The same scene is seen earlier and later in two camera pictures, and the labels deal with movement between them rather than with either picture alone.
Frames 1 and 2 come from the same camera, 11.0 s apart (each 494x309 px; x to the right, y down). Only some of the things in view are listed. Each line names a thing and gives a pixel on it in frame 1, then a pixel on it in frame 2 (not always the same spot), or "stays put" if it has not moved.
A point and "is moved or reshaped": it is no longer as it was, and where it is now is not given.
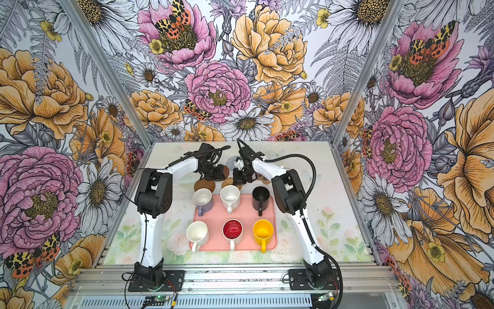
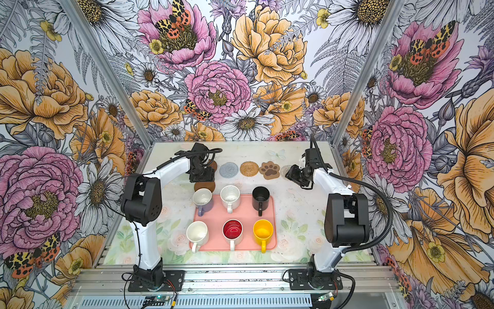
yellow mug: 263,234 stays put
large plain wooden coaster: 204,183 stays put
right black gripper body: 244,175 → 298,176
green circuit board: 155,300 stays put
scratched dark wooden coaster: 226,172 is moved or reshaped
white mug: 197,232 stays put
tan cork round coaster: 229,181 is moved or reshaped
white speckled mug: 230,197 stays put
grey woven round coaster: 230,163 is moved or reshaped
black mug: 260,199 stays put
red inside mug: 232,231 stays put
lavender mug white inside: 203,198 stays put
